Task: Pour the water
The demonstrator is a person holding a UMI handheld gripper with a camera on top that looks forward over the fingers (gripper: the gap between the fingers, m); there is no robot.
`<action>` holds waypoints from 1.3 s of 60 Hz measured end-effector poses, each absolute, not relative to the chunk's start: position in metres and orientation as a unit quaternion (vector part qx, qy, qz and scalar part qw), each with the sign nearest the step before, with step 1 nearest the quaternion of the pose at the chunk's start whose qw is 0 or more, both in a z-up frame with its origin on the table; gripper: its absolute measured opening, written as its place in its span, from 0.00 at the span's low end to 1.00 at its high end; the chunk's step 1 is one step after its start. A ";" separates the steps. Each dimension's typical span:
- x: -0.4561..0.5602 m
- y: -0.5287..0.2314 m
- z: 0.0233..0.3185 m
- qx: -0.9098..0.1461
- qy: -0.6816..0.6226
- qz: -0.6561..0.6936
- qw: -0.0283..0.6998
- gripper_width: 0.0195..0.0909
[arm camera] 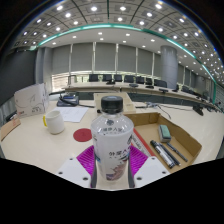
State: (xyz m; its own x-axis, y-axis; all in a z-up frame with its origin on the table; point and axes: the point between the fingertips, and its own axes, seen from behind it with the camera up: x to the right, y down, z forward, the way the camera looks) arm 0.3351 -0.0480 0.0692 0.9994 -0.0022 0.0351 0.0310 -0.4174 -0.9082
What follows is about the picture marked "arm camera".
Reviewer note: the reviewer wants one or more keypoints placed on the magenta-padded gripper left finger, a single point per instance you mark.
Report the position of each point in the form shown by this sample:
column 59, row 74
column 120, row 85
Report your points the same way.
column 71, row 170

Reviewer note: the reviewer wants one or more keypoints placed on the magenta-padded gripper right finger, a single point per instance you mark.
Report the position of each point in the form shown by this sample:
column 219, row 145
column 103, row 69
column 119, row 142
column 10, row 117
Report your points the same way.
column 151, row 170

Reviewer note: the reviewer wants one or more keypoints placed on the clear black-capped drink bottle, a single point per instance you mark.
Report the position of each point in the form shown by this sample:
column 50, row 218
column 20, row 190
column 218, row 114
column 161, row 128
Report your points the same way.
column 111, row 140

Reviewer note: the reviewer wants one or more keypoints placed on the black marker with white label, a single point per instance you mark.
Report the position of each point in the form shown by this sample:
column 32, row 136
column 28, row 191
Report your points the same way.
column 162, row 154

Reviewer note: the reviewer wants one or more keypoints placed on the thin black pen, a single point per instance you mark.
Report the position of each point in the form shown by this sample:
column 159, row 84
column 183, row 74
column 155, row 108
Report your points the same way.
column 176, row 152

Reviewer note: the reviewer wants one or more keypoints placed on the flat round red coaster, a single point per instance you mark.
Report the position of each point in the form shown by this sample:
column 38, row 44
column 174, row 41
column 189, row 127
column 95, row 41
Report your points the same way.
column 81, row 135

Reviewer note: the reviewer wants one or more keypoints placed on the green grey whiteboard eraser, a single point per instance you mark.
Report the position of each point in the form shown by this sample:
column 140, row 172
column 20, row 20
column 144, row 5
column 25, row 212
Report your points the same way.
column 164, row 133

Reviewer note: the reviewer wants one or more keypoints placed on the open brown cardboard box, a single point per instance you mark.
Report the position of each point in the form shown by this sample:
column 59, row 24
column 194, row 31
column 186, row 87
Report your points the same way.
column 186, row 140

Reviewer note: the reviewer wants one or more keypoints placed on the white printed paper sheets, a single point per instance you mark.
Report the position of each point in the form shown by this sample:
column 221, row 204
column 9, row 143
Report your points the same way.
column 71, row 114

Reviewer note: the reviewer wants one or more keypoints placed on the flat brown cardboard envelope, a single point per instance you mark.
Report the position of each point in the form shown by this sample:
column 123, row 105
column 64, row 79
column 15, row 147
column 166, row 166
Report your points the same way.
column 9, row 128

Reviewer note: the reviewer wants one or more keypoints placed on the black desk microphone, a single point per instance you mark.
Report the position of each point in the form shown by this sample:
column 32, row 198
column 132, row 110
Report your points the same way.
column 198, row 110

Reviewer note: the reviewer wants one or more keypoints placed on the large white cardboard box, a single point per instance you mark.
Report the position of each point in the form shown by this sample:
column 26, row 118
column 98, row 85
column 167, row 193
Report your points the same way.
column 31, row 100

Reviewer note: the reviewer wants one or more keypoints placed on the row of black office chairs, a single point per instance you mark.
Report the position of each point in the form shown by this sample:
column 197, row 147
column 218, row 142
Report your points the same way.
column 128, row 78

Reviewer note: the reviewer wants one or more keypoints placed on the group of ceiling lights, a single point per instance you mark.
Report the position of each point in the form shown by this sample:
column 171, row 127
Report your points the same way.
column 94, row 8

